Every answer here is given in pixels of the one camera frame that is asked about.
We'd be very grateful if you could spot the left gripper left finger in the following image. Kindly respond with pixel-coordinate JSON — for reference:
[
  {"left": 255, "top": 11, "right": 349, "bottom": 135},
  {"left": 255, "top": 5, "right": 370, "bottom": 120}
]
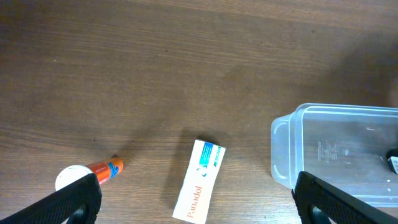
[{"left": 1, "top": 174, "right": 102, "bottom": 224}]

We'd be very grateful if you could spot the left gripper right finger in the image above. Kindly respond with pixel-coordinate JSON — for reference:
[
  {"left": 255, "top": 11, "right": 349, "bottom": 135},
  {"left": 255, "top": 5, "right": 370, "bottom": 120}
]
[{"left": 292, "top": 171, "right": 397, "bottom": 224}]

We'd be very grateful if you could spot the orange tube white cap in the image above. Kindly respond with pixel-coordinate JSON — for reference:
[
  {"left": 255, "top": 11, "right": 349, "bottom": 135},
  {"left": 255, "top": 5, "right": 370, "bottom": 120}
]
[{"left": 55, "top": 157, "right": 124, "bottom": 191}]

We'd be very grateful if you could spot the dark bottle white cap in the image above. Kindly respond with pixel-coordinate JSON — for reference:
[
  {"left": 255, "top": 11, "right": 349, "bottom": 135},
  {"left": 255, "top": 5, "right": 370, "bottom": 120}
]
[{"left": 386, "top": 148, "right": 398, "bottom": 174}]

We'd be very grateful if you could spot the white Panadol box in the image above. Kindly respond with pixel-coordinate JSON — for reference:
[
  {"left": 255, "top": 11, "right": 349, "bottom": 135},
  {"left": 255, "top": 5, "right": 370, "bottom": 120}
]
[{"left": 172, "top": 139, "right": 226, "bottom": 224}]

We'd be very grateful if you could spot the clear plastic container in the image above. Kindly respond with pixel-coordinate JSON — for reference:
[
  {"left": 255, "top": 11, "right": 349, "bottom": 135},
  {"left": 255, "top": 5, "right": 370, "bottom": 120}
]
[{"left": 271, "top": 103, "right": 397, "bottom": 208}]

